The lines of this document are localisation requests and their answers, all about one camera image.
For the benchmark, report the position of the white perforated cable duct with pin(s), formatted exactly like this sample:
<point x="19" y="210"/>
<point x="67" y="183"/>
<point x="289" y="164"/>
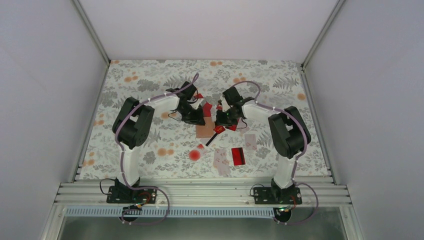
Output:
<point x="173" y="212"/>

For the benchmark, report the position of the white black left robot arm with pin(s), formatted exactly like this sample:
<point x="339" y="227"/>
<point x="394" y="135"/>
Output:
<point x="134" y="120"/>

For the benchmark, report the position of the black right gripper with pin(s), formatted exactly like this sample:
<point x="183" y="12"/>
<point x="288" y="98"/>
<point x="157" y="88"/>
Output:
<point x="220" y="120"/>

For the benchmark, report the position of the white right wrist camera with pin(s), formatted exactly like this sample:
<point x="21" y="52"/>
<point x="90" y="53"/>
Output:
<point x="224" y="103"/>

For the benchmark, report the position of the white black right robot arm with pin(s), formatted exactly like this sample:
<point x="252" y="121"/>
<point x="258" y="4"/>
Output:
<point x="289" y="133"/>

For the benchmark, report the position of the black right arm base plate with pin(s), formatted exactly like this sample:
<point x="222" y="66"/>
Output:
<point x="270" y="196"/>

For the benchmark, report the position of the aluminium corner post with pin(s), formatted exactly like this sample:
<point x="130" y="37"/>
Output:
<point x="324" y="30"/>
<point x="91" y="30"/>

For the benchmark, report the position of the red card pair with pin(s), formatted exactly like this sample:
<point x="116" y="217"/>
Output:
<point x="206" y="107"/>

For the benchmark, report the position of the white floral card bottom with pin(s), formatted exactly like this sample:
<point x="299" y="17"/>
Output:
<point x="221" y="162"/>

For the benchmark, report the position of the aluminium corner post left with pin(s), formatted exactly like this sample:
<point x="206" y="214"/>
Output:
<point x="91" y="30"/>

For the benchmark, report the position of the white card black stripe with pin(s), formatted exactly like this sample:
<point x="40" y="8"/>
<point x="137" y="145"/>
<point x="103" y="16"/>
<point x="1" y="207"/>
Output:
<point x="202" y="147"/>

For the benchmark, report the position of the tan leather card holder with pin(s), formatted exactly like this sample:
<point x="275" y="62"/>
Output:
<point x="207" y="130"/>

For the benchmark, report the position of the red card black stripe right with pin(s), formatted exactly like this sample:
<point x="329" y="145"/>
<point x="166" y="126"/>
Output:
<point x="238" y="156"/>

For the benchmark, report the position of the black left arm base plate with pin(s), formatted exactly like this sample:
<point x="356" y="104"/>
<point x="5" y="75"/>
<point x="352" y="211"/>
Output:
<point x="124" y="195"/>

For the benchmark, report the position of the white VIP card centre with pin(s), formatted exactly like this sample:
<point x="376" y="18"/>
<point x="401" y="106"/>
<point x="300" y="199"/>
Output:
<point x="250" y="142"/>

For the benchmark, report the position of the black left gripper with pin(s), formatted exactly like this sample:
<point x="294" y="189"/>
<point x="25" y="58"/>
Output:
<point x="196" y="120"/>

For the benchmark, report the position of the aluminium front rail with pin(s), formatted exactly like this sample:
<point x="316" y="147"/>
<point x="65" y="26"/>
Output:
<point x="205" y="194"/>

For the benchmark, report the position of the aluminium corner post right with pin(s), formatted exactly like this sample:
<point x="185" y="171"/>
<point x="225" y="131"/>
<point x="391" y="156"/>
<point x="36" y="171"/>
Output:
<point x="324" y="30"/>

